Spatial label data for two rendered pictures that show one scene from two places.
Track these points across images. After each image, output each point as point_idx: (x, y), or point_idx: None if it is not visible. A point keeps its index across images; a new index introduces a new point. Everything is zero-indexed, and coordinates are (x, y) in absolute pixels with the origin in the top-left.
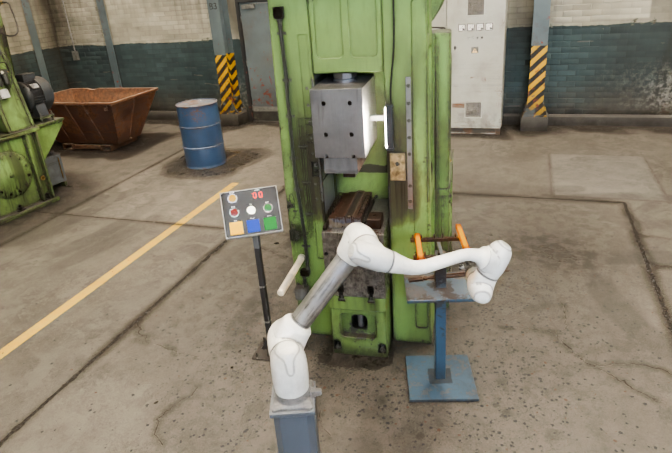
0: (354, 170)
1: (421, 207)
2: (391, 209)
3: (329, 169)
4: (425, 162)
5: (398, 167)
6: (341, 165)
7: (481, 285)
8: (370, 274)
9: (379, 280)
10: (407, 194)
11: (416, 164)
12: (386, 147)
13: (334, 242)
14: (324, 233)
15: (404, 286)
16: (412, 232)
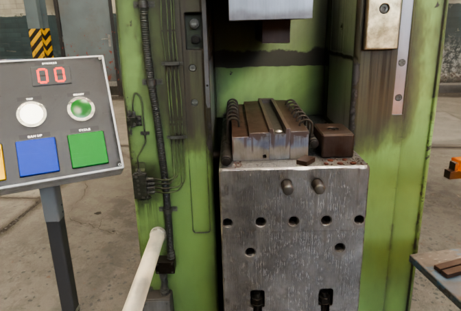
0: (304, 9)
1: (418, 110)
2: (357, 117)
3: (241, 9)
4: (440, 6)
5: (385, 16)
6: None
7: None
8: (329, 262)
9: (348, 274)
10: (394, 82)
11: (420, 12)
12: None
13: (250, 193)
14: (226, 172)
15: (366, 276)
16: (395, 165)
